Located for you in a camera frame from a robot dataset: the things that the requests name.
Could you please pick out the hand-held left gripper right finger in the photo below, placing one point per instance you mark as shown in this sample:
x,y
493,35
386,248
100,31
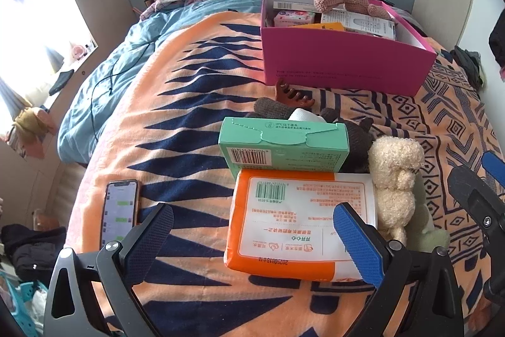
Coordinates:
x,y
355,242

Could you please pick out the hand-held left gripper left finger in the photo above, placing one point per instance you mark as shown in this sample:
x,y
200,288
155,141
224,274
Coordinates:
x,y
152,238

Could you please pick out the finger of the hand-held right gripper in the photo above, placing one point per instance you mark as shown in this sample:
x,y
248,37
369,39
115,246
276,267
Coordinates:
x,y
473,199
495,169

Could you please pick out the green plush toy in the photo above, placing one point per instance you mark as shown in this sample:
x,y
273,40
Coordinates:
x,y
428,238

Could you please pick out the orange tissue pack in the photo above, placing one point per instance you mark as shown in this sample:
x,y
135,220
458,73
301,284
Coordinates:
x,y
284,210

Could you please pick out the cream plush toy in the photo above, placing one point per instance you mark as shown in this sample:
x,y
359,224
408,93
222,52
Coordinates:
x,y
394,171

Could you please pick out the brown knit plush toy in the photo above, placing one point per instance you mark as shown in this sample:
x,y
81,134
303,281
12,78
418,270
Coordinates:
x,y
355,141

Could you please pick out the green cardboard box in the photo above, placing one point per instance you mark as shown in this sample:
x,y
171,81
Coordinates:
x,y
284,159

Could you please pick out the pink cardboard box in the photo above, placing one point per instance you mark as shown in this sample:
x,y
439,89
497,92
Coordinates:
x,y
339,56

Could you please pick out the smartphone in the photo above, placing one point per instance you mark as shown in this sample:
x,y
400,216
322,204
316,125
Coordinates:
x,y
118,210

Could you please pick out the orange patterned blanket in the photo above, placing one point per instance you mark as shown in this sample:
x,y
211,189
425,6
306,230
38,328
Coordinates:
x,y
177,147

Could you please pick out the pink garment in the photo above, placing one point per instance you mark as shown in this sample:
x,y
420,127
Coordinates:
x,y
502,73

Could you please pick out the pile of dark clothes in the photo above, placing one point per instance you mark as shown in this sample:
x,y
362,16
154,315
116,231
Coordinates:
x,y
467,62

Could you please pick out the black clothes heap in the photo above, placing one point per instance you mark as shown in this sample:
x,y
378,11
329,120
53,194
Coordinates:
x,y
33,250

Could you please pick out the teal plastic basket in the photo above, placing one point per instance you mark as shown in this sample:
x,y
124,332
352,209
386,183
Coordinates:
x,y
25,293

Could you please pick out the blue duvet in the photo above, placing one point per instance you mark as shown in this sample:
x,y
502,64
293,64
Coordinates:
x,y
118,76

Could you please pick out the yellow plush toy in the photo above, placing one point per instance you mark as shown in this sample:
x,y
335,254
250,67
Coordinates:
x,y
31,123

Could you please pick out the grey garment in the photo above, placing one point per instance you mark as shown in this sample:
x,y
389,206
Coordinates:
x,y
412,21

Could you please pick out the black item on windowsill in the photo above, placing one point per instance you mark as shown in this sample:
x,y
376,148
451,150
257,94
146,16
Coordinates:
x,y
61,82

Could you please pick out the white printed box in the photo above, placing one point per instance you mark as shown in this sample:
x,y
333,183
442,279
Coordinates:
x,y
367,23

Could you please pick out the pink windowsill ornament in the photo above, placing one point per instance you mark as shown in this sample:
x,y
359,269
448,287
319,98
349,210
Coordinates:
x,y
80,51

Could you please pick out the orange packet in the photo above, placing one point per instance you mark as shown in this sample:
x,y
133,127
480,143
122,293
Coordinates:
x,y
332,26

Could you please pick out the pink patterned packet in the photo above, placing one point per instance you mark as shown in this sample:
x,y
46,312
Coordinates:
x,y
294,19

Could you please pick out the plain white box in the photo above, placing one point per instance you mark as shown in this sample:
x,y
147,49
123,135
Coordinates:
x,y
294,4

